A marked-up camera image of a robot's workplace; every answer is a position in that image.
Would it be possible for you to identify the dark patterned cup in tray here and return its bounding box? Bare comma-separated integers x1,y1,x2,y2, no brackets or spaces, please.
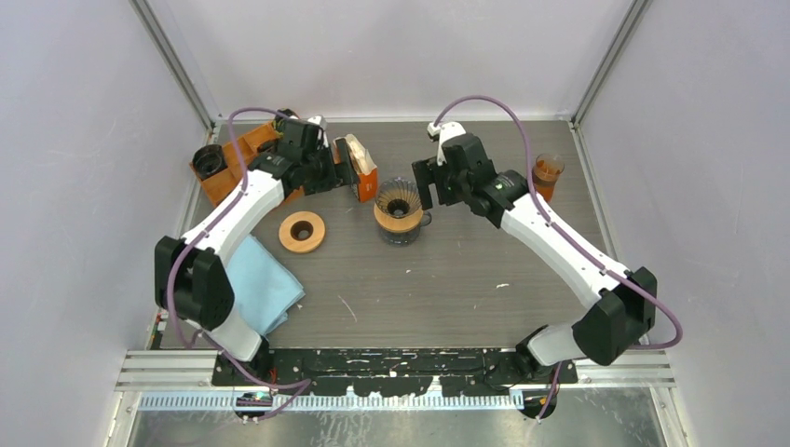
274,108,299,121

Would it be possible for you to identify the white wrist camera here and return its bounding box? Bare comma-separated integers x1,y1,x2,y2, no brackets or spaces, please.
307,115,329,147
427,121,467,166

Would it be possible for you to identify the black cup in tray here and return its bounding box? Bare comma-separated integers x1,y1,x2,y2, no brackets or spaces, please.
257,139,279,154

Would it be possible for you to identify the clear glass mug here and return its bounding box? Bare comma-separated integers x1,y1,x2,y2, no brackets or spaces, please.
378,211,432,247

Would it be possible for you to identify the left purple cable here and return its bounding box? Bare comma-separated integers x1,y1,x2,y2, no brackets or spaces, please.
166,107,313,421

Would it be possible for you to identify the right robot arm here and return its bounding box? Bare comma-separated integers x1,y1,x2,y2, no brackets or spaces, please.
412,133,658,383

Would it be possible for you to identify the light blue cloth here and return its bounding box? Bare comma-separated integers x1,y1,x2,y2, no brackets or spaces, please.
226,235,305,336

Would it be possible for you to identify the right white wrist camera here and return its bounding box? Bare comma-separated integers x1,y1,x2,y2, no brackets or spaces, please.
427,121,467,166

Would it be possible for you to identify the black cup beside tray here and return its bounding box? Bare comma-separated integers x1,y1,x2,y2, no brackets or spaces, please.
191,144,227,181

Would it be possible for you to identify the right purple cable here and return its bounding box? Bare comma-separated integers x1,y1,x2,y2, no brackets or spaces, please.
433,94,685,421

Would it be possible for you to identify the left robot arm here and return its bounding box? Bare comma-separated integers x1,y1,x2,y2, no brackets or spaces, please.
154,115,359,385

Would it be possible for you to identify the wooden dripper ring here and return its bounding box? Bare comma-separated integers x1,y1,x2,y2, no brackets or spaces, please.
373,206,427,235
279,210,326,255

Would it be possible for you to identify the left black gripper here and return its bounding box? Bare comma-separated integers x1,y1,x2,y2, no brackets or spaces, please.
303,139,360,196

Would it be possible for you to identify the purple cable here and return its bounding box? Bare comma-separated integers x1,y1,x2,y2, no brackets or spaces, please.
433,94,685,421
166,107,313,421

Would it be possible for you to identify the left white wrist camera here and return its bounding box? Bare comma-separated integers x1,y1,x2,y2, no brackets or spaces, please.
307,115,329,147

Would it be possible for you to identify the amber glass carafe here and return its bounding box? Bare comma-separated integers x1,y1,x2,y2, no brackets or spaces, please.
532,154,565,203

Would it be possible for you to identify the orange coffee filter box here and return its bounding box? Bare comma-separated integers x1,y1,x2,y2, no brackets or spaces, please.
333,135,379,203

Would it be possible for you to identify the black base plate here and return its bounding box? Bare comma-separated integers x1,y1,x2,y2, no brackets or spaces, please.
244,347,579,417

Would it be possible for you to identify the orange wooden compartment tray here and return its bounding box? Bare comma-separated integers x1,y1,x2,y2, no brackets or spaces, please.
189,119,310,208

